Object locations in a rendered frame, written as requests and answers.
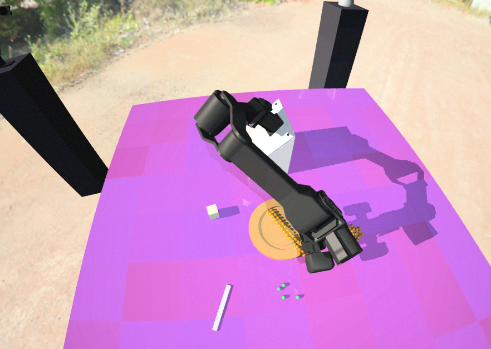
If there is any white flat bar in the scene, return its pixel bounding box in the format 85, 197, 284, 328
212, 285, 231, 331

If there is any light orange round board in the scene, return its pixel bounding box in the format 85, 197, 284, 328
249, 199, 303, 260

